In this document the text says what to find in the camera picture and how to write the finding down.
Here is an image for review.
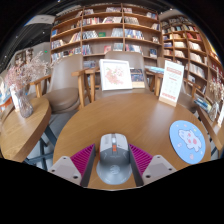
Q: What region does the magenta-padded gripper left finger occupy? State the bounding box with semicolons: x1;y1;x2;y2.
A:
48;143;98;188

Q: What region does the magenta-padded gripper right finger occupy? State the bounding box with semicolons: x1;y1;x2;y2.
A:
128;143;178;187

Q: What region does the grey computer mouse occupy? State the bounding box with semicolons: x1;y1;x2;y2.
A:
95;132;133;186

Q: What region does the round light blue mouse pad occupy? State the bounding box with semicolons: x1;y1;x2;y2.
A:
168;119;207;166

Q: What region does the round wooden side table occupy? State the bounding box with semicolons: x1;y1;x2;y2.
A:
196;104;224;158
0;96;53;164

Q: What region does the beige wooden-armed chair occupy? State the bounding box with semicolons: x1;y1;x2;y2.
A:
71;50;158;101
29;54;91;114
153;56;203;114

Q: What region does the glass vase with pink flowers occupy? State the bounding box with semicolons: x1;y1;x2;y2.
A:
4;54;51;119

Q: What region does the stack of books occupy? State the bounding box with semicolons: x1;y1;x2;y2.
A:
193;94;213;114

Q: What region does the glass vase with dried flowers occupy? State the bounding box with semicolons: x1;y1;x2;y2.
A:
208;71;224;123

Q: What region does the small white table sign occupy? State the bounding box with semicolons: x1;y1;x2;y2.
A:
9;84;21;113
217;103;224;128

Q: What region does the white and red sign stand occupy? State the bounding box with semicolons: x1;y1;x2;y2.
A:
158;60;185;108

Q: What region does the dark cover book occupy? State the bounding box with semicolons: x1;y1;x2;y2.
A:
129;68;146;89

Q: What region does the colourful book display stand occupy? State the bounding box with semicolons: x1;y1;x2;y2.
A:
0;76;11;111

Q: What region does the light blue book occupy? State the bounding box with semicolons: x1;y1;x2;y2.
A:
144;65;166;75

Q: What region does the white framed pink flower picture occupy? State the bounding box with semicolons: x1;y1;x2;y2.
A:
98;58;133;92

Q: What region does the small distant wooden bookshelf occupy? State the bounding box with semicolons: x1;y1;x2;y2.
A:
13;48;36;68

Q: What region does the wide wooden bookshelf with books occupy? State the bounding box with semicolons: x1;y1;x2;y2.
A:
49;3;161;68

